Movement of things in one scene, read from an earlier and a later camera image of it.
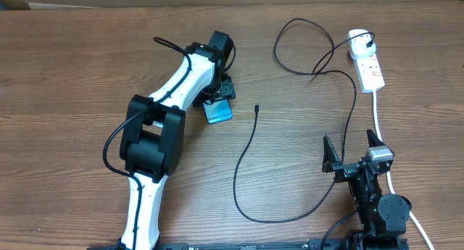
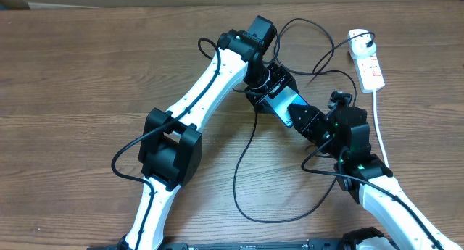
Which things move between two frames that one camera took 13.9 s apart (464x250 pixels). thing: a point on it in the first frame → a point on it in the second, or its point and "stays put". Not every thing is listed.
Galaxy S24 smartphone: (217, 111) → (278, 101)
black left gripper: (228, 92) → (282, 80)
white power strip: (369, 74) stays put
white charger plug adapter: (357, 46) stays put
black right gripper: (331, 163) → (305, 125)
